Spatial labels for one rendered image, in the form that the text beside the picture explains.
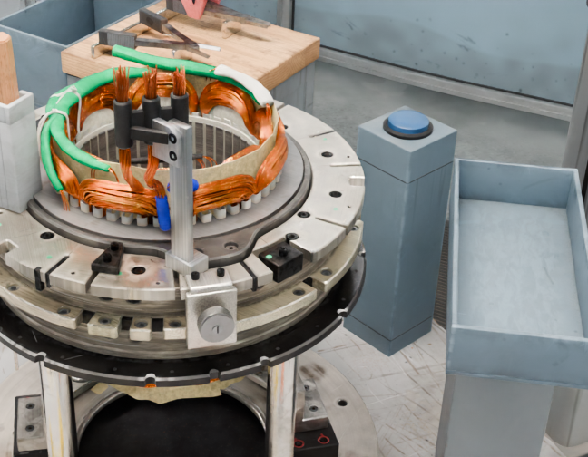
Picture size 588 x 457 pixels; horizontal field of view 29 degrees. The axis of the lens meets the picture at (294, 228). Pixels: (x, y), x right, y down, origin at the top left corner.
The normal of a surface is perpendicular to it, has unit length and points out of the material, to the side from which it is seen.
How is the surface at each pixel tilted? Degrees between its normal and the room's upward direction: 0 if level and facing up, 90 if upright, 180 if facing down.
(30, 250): 0
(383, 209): 90
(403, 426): 0
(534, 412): 90
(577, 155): 90
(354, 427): 0
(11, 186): 90
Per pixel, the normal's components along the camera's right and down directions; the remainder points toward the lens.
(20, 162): 0.88, 0.29
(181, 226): -0.64, 0.40
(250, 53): 0.04, -0.84
